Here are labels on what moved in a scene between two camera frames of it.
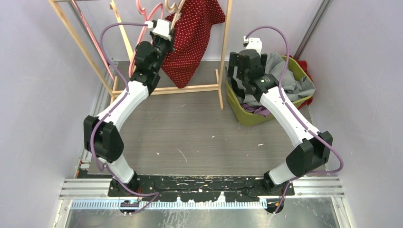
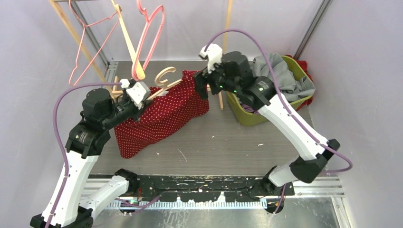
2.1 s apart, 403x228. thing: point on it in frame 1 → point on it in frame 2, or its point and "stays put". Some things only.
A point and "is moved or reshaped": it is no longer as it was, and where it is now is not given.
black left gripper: x=168 y=42 → x=138 y=112
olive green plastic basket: x=246 y=117 stays put
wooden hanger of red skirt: x=175 y=9 → x=164 y=83
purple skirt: x=256 y=109 stays put
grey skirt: x=292 y=88 stays put
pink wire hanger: x=94 y=38 is moved or reshaped
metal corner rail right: x=311 y=29 stays put
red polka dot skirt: x=191 y=33 → x=163 y=118
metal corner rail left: x=110 y=65 stays put
